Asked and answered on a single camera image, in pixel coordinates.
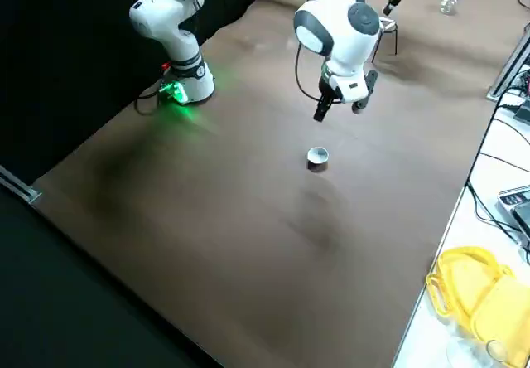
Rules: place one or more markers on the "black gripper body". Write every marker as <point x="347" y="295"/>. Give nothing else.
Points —
<point x="328" y="90"/>

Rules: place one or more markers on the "white clay triangle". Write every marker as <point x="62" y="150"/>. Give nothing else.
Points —
<point x="387" y="21"/>

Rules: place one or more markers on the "black metal tripod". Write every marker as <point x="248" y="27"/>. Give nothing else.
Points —
<point x="395" y="40"/>

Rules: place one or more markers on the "clear glass alcohol lamp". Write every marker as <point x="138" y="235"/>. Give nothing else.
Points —
<point x="448" y="2"/>

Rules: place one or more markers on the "white ceramic crucible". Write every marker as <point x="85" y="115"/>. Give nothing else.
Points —
<point x="317" y="156"/>

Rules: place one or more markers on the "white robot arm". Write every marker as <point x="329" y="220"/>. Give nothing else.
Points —
<point x="335" y="32"/>

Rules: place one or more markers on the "grey desk device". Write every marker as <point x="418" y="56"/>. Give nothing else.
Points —
<point x="515" y="206"/>

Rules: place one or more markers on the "yellow bag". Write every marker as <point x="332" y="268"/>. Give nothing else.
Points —
<point x="484" y="297"/>

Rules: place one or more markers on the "clear drinking glass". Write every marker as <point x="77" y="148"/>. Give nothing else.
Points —
<point x="468" y="353"/>

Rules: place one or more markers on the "aluminium frame post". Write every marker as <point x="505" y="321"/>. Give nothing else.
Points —
<point x="509" y="63"/>

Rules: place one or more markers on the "aluminium corner post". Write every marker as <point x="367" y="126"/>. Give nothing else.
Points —
<point x="18" y="187"/>

